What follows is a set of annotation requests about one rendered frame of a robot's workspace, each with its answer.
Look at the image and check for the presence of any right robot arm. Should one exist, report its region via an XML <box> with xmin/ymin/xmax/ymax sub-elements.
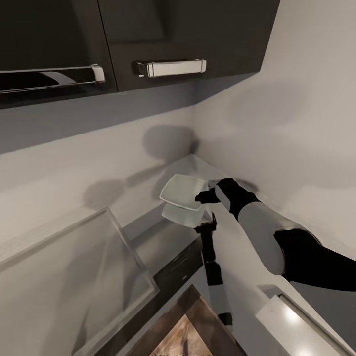
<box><xmin>195</xmin><ymin>179</ymin><xmax>356</xmax><ymax>352</ymax></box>

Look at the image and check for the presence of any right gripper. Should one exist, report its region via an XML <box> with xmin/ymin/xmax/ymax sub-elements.
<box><xmin>195</xmin><ymin>189</ymin><xmax>221</xmax><ymax>204</ymax></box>

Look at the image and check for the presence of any bowl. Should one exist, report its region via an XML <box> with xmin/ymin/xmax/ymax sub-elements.
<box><xmin>160</xmin><ymin>174</ymin><xmax>209</xmax><ymax>211</ymax></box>

